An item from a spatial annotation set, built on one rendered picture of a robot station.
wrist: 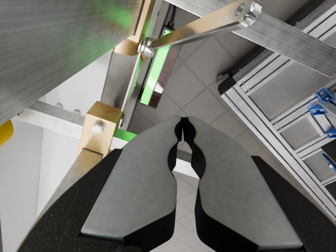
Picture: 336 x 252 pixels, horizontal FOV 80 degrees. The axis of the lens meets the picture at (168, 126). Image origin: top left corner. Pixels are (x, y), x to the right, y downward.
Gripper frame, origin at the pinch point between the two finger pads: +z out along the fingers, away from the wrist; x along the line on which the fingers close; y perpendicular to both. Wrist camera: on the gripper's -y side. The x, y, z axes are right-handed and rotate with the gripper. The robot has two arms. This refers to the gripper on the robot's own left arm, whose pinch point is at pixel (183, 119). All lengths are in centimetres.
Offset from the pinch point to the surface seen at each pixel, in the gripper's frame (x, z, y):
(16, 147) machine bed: -39, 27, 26
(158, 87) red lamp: -4.2, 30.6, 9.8
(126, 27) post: -5.1, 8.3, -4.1
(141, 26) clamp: -4.6, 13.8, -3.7
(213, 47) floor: 18, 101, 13
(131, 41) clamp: -6.0, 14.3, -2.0
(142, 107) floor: -20, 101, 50
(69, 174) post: -15.6, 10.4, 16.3
